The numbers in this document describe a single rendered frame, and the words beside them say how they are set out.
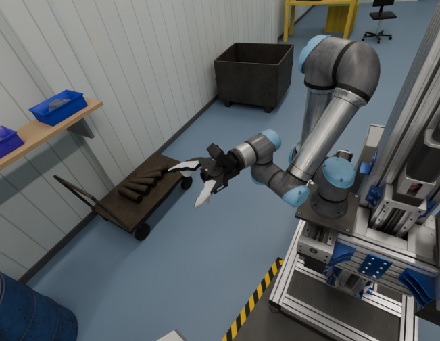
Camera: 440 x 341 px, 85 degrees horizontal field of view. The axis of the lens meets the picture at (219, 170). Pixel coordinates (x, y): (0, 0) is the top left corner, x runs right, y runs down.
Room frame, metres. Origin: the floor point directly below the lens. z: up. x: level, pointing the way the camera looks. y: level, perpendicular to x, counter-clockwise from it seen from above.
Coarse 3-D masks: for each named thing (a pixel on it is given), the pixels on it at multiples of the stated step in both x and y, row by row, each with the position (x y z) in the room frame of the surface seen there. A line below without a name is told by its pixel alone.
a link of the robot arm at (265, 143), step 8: (256, 136) 0.60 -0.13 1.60; (264, 136) 0.59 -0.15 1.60; (272, 136) 0.59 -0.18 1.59; (256, 144) 0.56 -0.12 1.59; (264, 144) 0.56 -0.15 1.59; (272, 144) 0.57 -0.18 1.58; (280, 144) 0.58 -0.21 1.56; (256, 152) 0.54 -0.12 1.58; (264, 152) 0.55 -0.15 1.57; (272, 152) 0.57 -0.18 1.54; (256, 160) 0.54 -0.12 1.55; (264, 160) 0.56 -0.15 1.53
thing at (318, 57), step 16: (304, 48) 0.74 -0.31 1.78; (320, 48) 0.70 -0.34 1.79; (336, 48) 0.66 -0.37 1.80; (304, 64) 0.72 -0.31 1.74; (320, 64) 0.67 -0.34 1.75; (336, 64) 0.63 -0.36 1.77; (304, 80) 0.73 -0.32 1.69; (320, 80) 0.67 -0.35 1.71; (320, 96) 0.68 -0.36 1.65; (304, 112) 0.73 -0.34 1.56; (320, 112) 0.68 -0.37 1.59; (304, 128) 0.71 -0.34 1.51
